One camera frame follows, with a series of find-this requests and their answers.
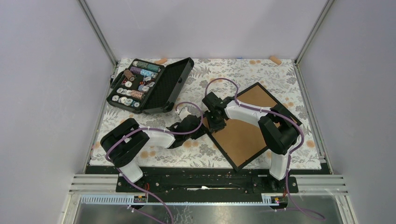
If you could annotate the wooden cork piece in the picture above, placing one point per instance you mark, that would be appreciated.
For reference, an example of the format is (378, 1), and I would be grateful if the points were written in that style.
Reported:
(161, 61)
(275, 60)

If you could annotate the brown cardboard backing board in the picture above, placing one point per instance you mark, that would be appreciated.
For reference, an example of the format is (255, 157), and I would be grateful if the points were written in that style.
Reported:
(241, 139)

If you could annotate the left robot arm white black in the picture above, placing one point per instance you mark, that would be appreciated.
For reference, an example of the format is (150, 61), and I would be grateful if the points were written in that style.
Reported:
(125, 141)

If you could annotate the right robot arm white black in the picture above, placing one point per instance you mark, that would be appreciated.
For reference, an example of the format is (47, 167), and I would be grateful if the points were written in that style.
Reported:
(279, 131)

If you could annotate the white slotted cable duct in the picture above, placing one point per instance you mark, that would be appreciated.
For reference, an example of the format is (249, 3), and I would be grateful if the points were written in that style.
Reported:
(143, 200)

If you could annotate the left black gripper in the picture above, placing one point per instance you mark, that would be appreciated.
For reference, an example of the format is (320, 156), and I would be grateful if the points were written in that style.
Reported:
(201, 131)

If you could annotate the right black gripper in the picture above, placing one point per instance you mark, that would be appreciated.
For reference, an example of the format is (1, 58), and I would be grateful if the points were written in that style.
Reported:
(213, 127)

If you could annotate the black picture frame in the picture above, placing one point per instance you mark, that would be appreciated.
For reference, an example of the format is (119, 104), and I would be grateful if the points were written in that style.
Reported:
(235, 164)

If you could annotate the black open poker chip case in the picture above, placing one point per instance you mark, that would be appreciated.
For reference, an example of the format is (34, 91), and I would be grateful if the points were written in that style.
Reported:
(149, 88)

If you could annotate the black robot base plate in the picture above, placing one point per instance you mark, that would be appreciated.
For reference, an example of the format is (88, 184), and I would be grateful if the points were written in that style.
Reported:
(197, 183)

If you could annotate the left wooden cork piece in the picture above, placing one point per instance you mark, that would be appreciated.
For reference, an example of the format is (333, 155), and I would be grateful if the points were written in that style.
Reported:
(161, 61)

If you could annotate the floral patterned table mat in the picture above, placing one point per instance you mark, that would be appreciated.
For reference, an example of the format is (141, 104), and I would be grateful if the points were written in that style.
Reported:
(224, 77)

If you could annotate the right wooden cork piece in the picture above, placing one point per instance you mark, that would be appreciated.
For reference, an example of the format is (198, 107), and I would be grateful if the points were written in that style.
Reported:
(275, 60)

